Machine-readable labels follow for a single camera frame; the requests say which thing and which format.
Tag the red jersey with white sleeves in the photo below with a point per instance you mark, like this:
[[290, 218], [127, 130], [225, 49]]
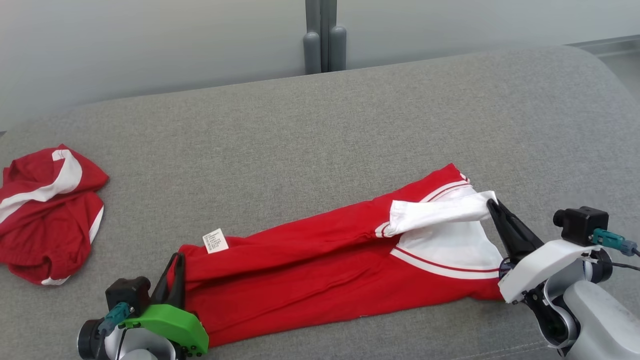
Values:
[[310, 270]]

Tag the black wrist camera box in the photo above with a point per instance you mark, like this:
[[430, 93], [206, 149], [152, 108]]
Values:
[[582, 225], [127, 295]]

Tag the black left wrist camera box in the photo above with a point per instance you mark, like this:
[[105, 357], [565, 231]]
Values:
[[127, 295]]

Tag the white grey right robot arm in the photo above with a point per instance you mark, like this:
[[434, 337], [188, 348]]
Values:
[[600, 320]]

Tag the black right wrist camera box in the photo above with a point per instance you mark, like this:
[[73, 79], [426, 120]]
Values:
[[582, 225]]

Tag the red shorts with white stripe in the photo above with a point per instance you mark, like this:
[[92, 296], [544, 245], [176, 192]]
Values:
[[45, 235]]

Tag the grey partition base rail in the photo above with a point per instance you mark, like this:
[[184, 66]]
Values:
[[615, 43]]

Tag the grey partition post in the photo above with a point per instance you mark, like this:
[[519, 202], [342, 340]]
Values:
[[325, 35]]

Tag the grey fabric sofa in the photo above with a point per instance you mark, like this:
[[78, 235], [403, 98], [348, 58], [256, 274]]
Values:
[[280, 150]]

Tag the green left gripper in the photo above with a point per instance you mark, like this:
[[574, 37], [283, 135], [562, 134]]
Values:
[[175, 325]]

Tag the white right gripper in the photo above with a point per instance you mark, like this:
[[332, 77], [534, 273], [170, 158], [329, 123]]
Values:
[[540, 267]]

